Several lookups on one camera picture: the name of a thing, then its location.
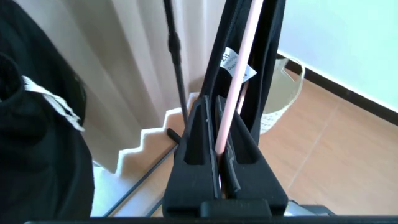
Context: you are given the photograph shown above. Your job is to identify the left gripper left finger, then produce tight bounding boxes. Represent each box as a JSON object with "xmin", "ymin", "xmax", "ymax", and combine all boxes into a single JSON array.
[{"xmin": 162, "ymin": 95, "xmax": 222, "ymax": 218}]

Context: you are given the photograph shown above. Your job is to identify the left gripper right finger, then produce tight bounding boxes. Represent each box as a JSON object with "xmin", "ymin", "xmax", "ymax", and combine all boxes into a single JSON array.
[{"xmin": 215, "ymin": 95, "xmax": 289, "ymax": 217}]

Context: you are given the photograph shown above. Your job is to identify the pink clothes hanger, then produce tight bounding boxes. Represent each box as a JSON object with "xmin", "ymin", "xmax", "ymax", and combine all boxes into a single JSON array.
[{"xmin": 214, "ymin": 0, "xmax": 265, "ymax": 156}]

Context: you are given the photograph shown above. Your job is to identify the black shorts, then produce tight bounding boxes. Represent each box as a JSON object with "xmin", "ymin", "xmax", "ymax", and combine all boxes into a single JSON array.
[{"xmin": 0, "ymin": 0, "xmax": 96, "ymax": 219}]

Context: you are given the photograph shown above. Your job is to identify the white laundry basket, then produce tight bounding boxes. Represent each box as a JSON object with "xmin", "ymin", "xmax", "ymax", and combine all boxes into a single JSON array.
[{"xmin": 259, "ymin": 57, "xmax": 306, "ymax": 135}]

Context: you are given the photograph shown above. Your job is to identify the black clothes rack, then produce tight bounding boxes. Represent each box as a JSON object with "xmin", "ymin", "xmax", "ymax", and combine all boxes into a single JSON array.
[{"xmin": 104, "ymin": 0, "xmax": 190, "ymax": 218}]

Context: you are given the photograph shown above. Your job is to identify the beige curtain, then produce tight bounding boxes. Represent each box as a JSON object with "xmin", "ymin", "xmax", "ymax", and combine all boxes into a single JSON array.
[{"xmin": 14, "ymin": 0, "xmax": 228, "ymax": 175}]

